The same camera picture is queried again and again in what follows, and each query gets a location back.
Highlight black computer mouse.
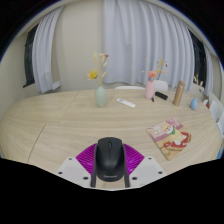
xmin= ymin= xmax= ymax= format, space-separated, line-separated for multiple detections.
xmin=93 ymin=136 xmax=128 ymax=183

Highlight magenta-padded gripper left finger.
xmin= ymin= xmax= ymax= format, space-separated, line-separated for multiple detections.
xmin=55 ymin=143 xmax=99 ymax=189

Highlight blue vase with dried flowers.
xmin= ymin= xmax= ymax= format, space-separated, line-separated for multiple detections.
xmin=189 ymin=73 xmax=205 ymax=111

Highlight cartoon print mouse pad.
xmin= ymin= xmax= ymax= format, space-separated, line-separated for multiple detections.
xmin=145 ymin=117 xmax=193 ymax=161

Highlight brown insulated bottle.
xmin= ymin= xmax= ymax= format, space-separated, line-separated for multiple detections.
xmin=172 ymin=80 xmax=186 ymax=107

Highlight white remote control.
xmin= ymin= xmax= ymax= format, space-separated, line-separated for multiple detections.
xmin=116 ymin=97 xmax=137 ymax=109

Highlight green vase with dried flowers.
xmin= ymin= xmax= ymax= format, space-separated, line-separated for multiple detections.
xmin=87 ymin=51 xmax=110 ymax=108

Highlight white chair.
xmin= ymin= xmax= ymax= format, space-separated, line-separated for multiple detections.
xmin=215 ymin=113 xmax=224 ymax=139
xmin=114 ymin=85 xmax=146 ymax=91
xmin=154 ymin=79 xmax=169 ymax=92
xmin=208 ymin=99 xmax=223 ymax=123

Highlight pink vase with dried flowers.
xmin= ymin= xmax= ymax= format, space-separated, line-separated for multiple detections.
xmin=141 ymin=58 xmax=169 ymax=100

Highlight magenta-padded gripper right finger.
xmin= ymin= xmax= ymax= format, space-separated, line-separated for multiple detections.
xmin=121 ymin=143 xmax=167 ymax=189

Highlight dark window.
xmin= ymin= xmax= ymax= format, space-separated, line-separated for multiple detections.
xmin=188 ymin=29 xmax=208 ymax=89
xmin=22 ymin=24 xmax=39 ymax=88

